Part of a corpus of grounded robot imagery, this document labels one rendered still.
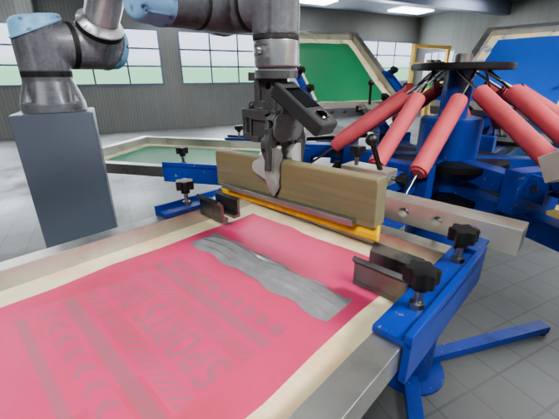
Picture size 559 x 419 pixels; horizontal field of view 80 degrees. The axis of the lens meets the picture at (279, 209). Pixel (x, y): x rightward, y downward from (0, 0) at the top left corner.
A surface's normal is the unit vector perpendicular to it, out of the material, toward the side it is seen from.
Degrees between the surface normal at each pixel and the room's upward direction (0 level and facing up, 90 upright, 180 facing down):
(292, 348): 0
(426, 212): 90
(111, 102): 90
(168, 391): 0
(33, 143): 90
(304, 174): 90
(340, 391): 0
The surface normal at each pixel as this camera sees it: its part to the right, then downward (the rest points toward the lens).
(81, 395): 0.00, -0.93
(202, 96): 0.44, 0.33
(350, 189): -0.69, 0.27
